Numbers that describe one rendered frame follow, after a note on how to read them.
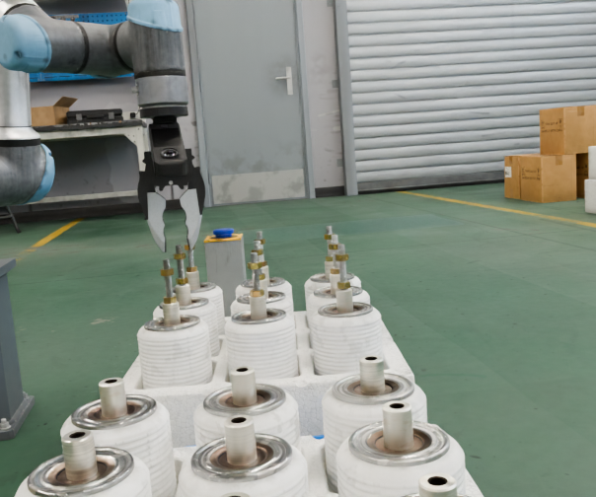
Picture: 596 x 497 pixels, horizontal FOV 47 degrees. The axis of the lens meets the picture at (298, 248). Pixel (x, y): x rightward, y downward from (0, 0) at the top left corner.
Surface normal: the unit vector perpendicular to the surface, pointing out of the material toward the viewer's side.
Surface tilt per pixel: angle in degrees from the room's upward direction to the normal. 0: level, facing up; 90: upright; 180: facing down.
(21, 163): 98
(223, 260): 90
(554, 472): 0
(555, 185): 90
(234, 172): 90
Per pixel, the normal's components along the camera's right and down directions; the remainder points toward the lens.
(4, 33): -0.62, 0.16
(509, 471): -0.07, -0.99
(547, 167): 0.14, 0.14
